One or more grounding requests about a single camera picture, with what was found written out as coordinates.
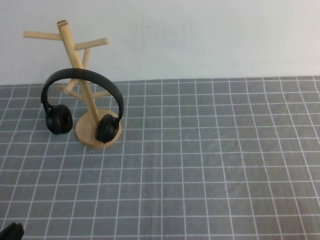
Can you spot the black over-ear headphones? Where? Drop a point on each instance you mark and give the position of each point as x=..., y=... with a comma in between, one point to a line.
x=82, y=73

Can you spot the grey white-checked tablecloth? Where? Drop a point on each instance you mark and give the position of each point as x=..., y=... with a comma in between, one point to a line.
x=200, y=175

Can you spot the wooden branched headphone stand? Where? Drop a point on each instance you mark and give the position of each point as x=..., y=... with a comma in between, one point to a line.
x=85, y=135

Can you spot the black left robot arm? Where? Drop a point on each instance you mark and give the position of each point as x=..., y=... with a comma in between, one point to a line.
x=11, y=232

